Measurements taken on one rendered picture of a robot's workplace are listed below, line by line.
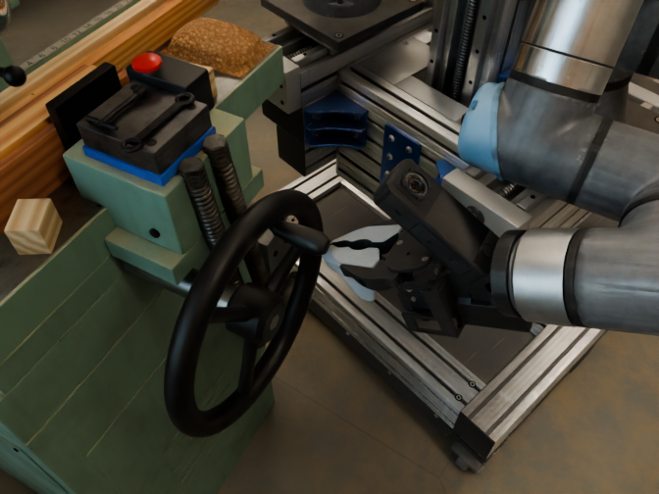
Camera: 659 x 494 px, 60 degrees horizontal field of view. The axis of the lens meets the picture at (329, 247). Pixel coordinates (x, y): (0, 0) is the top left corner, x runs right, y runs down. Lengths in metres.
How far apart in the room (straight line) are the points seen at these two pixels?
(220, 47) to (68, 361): 0.45
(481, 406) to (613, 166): 0.87
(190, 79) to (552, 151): 0.36
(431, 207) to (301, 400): 1.07
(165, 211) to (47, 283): 0.14
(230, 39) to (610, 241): 0.58
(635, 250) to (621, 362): 1.29
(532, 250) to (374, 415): 1.07
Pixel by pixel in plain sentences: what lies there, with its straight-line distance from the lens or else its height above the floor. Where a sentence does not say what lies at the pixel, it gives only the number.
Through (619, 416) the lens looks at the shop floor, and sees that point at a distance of 1.64.
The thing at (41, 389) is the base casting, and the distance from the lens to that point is 0.73.
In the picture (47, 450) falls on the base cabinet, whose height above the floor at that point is 0.67.
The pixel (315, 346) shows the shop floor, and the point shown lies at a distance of 1.56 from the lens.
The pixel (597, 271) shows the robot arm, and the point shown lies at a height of 1.04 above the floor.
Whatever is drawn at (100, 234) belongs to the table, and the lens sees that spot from 0.68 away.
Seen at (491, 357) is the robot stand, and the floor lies 0.21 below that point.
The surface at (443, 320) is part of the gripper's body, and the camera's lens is 0.52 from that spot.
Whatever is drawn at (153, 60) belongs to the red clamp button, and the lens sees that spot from 0.64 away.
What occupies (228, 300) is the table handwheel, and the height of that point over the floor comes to 0.83.
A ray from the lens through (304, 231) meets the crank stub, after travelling 0.56.
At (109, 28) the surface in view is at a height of 0.95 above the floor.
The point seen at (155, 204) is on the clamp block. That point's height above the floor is 0.94.
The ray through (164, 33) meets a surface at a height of 0.91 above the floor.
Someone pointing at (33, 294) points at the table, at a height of 0.88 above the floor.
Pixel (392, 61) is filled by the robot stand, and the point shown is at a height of 0.73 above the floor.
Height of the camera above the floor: 1.35
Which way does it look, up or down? 50 degrees down
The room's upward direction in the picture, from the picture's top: straight up
